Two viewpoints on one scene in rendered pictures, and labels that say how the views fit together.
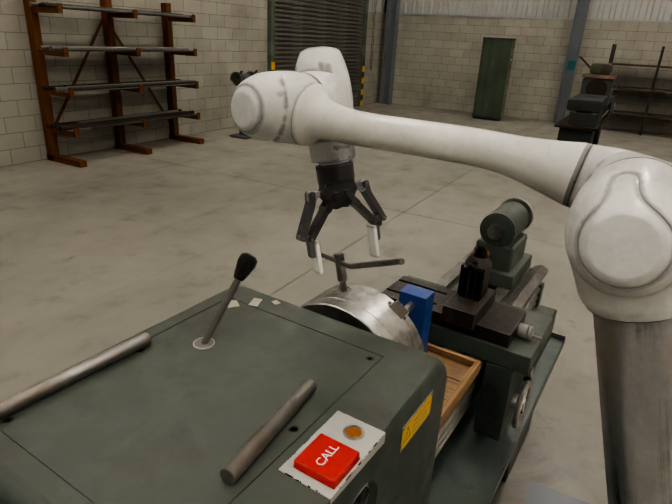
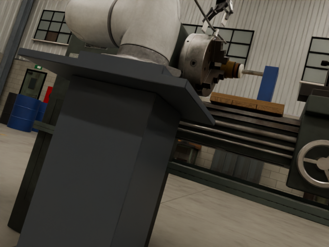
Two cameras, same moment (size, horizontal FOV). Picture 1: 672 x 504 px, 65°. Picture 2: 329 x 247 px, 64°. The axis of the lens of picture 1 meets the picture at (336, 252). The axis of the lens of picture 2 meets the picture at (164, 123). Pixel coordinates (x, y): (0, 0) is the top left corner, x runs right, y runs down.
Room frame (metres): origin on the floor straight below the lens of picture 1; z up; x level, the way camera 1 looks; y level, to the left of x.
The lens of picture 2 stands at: (0.72, -1.39, 0.61)
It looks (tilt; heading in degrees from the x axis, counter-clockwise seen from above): 5 degrees up; 83
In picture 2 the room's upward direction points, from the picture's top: 16 degrees clockwise
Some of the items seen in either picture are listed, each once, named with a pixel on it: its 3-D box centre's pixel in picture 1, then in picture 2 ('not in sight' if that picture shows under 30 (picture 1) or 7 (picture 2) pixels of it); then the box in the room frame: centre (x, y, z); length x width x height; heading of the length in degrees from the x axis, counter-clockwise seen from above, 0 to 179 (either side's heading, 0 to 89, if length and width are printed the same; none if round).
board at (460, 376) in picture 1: (400, 369); (248, 111); (1.24, -0.20, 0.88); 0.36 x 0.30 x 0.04; 58
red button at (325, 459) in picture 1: (326, 461); not in sight; (0.50, 0.00, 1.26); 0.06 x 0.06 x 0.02; 58
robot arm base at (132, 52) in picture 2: not in sight; (147, 66); (0.72, -0.62, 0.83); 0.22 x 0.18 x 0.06; 153
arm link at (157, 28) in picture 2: not in sight; (151, 21); (0.69, -0.60, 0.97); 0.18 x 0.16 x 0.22; 150
